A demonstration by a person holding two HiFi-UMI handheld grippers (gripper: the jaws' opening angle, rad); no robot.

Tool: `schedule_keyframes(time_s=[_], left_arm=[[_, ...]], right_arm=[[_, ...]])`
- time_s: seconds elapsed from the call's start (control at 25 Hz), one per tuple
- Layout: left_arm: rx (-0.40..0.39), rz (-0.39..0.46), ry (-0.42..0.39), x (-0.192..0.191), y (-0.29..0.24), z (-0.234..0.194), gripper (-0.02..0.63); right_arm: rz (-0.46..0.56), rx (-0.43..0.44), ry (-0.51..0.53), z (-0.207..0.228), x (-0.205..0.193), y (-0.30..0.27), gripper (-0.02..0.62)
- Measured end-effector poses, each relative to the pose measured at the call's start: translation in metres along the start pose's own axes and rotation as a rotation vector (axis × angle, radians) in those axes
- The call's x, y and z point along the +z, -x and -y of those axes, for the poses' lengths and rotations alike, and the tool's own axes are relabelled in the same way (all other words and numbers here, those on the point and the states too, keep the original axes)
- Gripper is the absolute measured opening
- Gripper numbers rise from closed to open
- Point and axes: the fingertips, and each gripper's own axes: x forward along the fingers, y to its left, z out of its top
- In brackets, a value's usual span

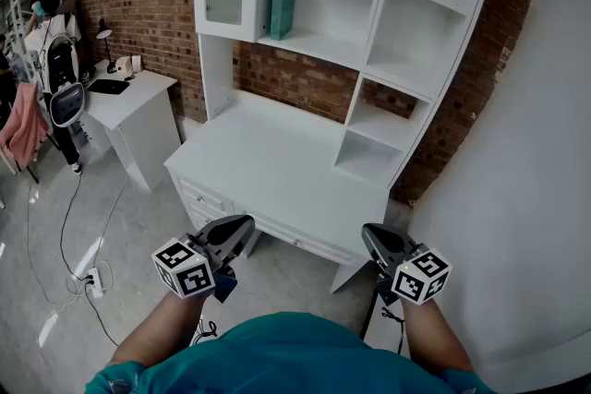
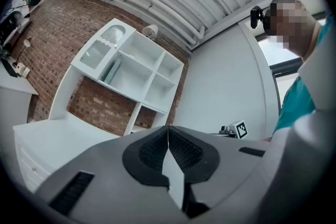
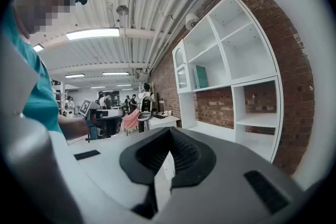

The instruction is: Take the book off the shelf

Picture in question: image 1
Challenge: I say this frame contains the white power strip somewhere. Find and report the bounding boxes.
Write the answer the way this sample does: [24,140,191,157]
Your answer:
[87,267,105,299]

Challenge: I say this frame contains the wide white desk drawer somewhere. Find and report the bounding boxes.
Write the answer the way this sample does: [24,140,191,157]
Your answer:
[232,201,357,265]

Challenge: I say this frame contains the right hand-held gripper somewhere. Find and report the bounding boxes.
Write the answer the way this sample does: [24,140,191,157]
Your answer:
[361,222,452,306]

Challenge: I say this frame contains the white drawer with knob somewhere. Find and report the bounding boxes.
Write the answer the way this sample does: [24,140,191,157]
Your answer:
[177,178,233,215]

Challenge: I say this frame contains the pink cloth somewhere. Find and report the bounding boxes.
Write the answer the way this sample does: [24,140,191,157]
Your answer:
[0,82,50,168]

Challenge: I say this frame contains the black mouse pad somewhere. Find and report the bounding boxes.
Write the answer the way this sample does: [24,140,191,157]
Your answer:
[87,78,131,96]

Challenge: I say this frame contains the teal hardcover book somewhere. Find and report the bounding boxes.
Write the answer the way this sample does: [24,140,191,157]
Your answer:
[270,0,298,42]

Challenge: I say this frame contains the black desk lamp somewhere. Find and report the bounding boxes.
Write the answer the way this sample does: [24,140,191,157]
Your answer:
[95,18,119,75]

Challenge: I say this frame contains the person's left forearm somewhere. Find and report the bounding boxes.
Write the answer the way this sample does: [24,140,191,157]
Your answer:
[108,290,209,368]

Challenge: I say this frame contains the person's right forearm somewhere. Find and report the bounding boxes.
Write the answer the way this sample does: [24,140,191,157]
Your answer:
[400,297,475,377]

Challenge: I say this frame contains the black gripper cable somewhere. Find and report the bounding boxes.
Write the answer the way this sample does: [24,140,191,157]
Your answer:
[190,316,219,345]
[359,285,405,354]

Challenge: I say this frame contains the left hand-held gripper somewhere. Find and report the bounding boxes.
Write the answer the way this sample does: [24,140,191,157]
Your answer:
[151,214,256,304]

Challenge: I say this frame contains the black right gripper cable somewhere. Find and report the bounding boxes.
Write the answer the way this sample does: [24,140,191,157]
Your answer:
[359,285,405,354]

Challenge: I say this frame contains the plain white side table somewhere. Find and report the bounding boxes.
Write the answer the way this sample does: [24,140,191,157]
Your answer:
[80,59,182,193]

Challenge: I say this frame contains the black floor cable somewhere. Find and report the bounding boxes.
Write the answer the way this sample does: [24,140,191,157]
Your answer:
[58,173,120,347]

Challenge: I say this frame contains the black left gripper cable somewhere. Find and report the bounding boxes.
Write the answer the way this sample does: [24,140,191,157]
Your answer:
[190,316,219,345]

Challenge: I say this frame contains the white bunk frame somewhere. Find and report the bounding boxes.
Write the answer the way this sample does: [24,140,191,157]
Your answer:
[7,0,64,61]

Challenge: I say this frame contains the person's teal shirt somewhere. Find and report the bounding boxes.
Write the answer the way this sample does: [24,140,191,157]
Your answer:
[85,311,498,394]

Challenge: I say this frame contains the white desk with hutch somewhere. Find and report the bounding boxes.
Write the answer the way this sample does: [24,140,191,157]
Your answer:
[164,0,501,294]

